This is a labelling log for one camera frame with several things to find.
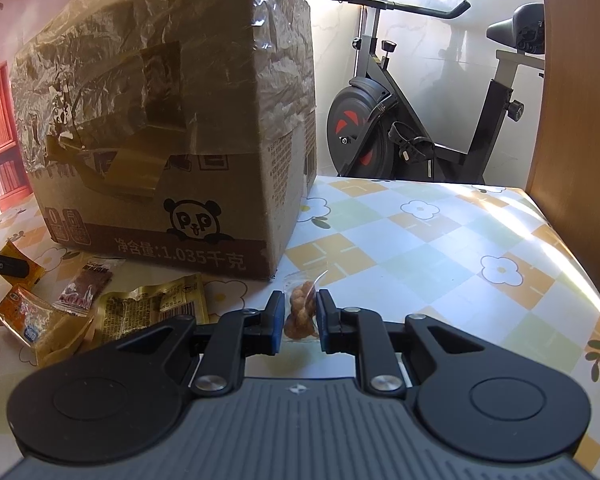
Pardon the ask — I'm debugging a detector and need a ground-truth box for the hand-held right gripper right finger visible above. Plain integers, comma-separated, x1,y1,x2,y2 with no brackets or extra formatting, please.
316,288,487,396

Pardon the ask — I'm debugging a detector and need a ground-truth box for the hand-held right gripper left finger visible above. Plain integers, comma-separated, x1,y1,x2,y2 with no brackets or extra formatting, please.
112,290,286,396

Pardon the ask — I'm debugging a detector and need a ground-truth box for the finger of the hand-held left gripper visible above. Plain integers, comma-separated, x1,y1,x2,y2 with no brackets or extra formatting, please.
0,246,31,279

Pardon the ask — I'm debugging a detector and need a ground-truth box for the black exercise bike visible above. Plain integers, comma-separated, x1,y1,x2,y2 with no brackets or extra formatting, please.
322,0,546,186

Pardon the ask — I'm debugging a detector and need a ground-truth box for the checked floral tablecloth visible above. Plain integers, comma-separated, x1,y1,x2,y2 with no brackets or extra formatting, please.
0,175,600,480

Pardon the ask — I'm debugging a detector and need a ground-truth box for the dark red snack packet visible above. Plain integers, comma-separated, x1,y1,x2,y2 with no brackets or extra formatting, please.
54,256,126,317

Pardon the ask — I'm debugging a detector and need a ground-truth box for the small orange snack packet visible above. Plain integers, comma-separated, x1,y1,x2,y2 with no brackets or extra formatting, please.
0,240,44,287

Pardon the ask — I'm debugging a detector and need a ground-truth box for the wooden board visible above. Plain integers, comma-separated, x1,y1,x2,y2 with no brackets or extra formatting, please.
525,0,600,331

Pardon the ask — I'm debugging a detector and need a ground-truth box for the brown cardboard box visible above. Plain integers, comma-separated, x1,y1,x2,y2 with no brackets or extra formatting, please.
10,0,319,284

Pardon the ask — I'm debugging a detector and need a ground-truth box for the gold snack packet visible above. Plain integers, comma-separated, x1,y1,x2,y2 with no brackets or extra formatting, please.
87,274,210,346

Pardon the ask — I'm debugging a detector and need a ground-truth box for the clear twisted dough snack packet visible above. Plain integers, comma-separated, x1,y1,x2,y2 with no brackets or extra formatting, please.
284,270,332,342

